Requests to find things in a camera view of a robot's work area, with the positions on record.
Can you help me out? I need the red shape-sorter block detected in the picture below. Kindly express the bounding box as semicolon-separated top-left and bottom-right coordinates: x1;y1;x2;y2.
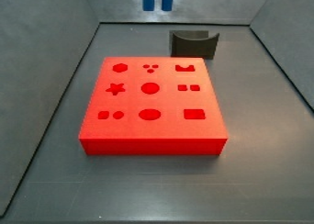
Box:
79;57;229;155

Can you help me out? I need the black curved holder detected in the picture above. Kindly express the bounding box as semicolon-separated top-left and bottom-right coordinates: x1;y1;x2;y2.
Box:
170;30;220;60

